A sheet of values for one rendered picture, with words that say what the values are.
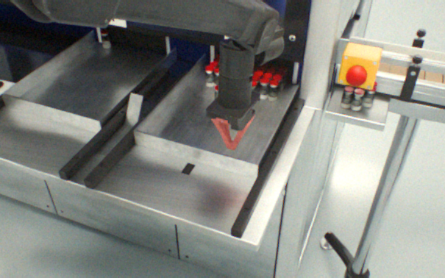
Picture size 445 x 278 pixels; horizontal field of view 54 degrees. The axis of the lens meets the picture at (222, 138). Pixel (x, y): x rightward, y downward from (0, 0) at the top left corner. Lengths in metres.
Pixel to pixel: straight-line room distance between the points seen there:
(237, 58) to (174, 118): 0.31
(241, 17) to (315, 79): 0.39
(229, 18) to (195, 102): 0.44
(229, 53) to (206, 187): 0.25
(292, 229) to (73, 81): 0.72
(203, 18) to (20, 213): 1.68
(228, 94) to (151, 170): 0.22
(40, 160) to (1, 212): 1.24
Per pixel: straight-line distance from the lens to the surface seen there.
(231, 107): 0.73
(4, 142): 1.00
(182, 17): 0.51
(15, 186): 1.95
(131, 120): 0.95
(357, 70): 0.90
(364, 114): 1.01
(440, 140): 2.54
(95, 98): 1.05
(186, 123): 0.94
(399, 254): 1.92
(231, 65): 0.70
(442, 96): 1.08
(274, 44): 0.76
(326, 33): 0.91
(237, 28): 0.61
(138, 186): 0.81
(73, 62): 1.21
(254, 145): 0.88
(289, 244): 1.35
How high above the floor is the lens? 1.45
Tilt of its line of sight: 40 degrees down
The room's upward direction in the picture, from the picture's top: straight up
